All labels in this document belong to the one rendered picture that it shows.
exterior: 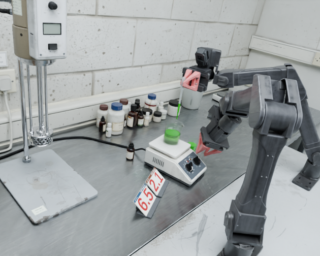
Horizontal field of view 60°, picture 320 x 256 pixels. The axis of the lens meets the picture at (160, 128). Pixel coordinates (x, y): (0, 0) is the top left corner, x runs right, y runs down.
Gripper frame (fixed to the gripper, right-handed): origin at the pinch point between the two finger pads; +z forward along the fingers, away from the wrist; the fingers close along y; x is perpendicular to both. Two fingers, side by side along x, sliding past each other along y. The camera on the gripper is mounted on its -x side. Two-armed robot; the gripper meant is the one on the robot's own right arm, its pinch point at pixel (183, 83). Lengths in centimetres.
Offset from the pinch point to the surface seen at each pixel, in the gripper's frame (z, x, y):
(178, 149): 2.2, 23.1, 3.7
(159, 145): 5.5, 22.9, -2.5
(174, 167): 8.0, 26.8, 6.4
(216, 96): -83, 29, -17
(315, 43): -140, -8, 22
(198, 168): 0.4, 28.5, 12.0
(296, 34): -142, -12, 9
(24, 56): 42.9, -8.8, -20.4
